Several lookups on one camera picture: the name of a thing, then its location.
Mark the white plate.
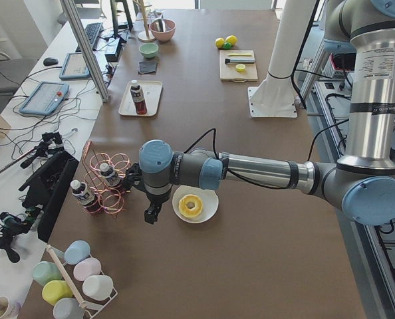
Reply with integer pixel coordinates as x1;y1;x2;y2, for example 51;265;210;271
172;185;219;223

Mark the grey folded cloth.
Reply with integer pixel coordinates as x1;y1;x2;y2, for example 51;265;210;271
138;60;158;74

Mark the lemon half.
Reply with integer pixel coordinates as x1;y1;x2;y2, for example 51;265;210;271
235;64;246;72

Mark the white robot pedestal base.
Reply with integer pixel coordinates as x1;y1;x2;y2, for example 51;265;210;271
248;0;319;118

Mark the green cup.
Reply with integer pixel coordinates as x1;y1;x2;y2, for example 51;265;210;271
32;261;63;286

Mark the blue cup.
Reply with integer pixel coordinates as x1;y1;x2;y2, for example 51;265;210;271
64;240;90;265

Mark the white cup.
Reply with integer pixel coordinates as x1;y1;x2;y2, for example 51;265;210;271
82;275;114;301

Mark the blue teach pendant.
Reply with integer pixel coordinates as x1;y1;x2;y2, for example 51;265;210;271
19;81;70;116
59;53;90;80

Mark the black keyboard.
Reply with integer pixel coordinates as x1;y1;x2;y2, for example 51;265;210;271
84;22;103;51

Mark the cream rabbit tray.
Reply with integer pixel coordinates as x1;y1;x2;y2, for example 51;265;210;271
118;80;162;117

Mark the dark drink bottle on tray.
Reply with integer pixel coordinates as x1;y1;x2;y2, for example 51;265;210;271
130;80;148;115

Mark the glazed donut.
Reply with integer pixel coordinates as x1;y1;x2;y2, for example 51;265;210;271
178;194;203;219

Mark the green lime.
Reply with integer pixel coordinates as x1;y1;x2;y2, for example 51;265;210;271
222;42;233;50

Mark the black computer mouse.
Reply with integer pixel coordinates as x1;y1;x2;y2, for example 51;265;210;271
43;57;59;66

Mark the whole yellow lemon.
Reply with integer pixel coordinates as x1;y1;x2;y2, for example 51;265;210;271
225;35;237;46

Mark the pink cup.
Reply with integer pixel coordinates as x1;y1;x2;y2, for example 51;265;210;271
73;257;102;282

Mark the mint green bowl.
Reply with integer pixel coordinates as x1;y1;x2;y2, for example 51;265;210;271
139;43;159;58

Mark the yellow plastic knife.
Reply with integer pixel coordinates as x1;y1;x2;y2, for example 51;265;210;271
227;53;253;56

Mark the dark bottle in rack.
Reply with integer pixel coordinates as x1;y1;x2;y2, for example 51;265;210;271
99;162;122;190

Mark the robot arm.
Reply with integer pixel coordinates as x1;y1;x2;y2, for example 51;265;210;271
136;1;395;225

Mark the wooden cutting board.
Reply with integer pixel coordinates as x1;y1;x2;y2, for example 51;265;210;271
219;50;258;82

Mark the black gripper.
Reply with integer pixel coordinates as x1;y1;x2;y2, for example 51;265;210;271
144;191;171;224

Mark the aluminium frame post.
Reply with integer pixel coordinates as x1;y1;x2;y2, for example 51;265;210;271
61;0;110;102

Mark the yellow cup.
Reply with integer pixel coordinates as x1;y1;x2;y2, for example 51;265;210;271
41;280;73;306

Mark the steel muddler black tip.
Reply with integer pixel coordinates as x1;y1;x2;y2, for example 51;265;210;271
224;58;255;64

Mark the pink bowl with ice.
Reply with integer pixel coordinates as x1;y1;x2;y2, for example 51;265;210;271
149;18;176;42

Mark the grey cup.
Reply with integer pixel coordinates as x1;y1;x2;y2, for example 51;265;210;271
53;298;84;319

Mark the round wooden stand base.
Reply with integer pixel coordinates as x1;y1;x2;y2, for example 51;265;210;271
138;31;155;43

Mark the copper wire bottle rack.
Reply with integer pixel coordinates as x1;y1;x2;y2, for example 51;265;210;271
80;140;132;218

